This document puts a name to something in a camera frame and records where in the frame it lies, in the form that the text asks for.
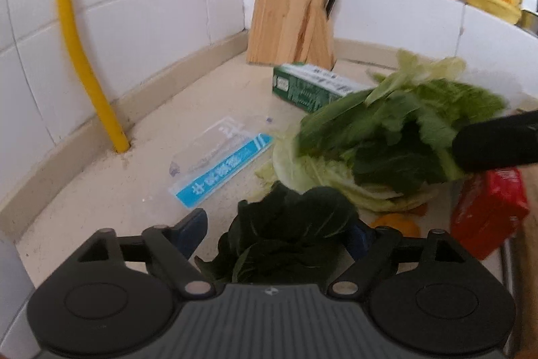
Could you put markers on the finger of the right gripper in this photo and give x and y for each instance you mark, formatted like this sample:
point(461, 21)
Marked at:
point(497, 144)

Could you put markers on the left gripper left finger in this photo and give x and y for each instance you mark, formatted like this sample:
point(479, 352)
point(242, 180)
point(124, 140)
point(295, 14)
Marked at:
point(170, 249)

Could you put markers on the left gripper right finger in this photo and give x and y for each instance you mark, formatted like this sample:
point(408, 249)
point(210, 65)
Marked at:
point(373, 252)

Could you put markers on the red blue drink carton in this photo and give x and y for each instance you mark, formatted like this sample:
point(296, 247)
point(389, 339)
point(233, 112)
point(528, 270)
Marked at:
point(491, 207)

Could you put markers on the dark green leafy vegetable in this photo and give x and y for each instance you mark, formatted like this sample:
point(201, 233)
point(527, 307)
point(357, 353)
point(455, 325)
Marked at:
point(285, 238)

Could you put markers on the blue white plastic wrapper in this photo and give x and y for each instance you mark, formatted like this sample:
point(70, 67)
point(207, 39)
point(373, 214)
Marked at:
point(216, 155)

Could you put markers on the light green cabbage leaves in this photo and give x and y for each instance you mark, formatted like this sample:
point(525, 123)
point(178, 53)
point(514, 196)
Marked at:
point(389, 147)

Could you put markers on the orange peel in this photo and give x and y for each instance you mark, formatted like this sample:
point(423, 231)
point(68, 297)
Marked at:
point(401, 222)

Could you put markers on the steel bowl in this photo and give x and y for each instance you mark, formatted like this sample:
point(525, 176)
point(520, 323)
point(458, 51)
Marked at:
point(529, 22)

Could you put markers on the green white box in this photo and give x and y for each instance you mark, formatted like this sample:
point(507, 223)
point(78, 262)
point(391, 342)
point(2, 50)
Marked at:
point(310, 87)

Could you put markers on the wooden cutting board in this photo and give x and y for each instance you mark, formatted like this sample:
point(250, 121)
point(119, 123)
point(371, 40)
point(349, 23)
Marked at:
point(524, 250)

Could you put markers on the wooden knife block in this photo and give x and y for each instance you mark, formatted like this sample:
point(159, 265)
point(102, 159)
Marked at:
point(291, 31)

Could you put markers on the yellow pipe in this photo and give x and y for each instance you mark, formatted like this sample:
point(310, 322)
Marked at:
point(87, 77)

